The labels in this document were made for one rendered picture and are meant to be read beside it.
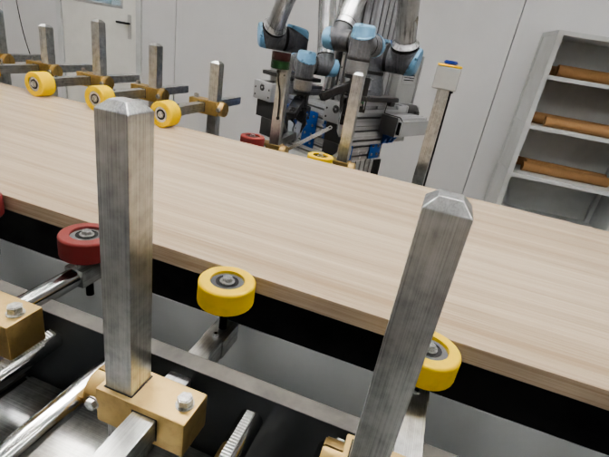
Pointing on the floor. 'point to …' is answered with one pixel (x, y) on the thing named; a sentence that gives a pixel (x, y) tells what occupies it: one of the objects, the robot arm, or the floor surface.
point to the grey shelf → (546, 206)
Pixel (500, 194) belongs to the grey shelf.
